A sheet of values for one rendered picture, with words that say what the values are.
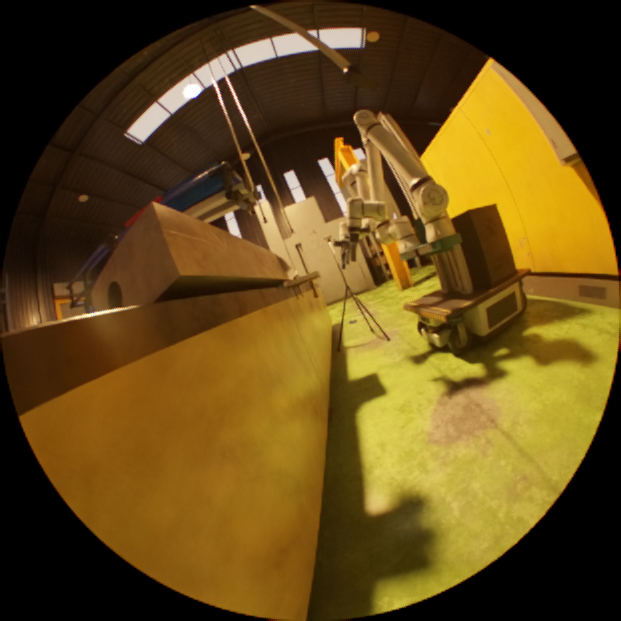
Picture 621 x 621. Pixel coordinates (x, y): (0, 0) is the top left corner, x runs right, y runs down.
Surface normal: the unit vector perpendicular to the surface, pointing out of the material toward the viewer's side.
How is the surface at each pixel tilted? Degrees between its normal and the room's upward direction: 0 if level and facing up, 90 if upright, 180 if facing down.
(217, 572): 91
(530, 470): 0
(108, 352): 90
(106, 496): 90
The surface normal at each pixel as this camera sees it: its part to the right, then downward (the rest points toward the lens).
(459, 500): -0.36, -0.93
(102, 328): 0.93, -0.35
